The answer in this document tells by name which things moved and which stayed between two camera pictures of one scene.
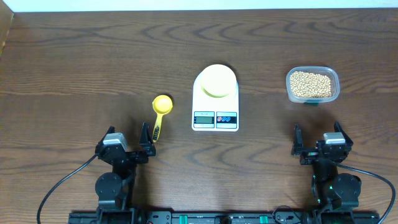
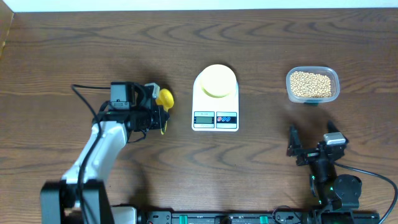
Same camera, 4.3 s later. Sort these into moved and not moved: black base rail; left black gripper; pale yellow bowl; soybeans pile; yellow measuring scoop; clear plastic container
Moved: yellow measuring scoop; left black gripper
Not moved: black base rail; pale yellow bowl; clear plastic container; soybeans pile
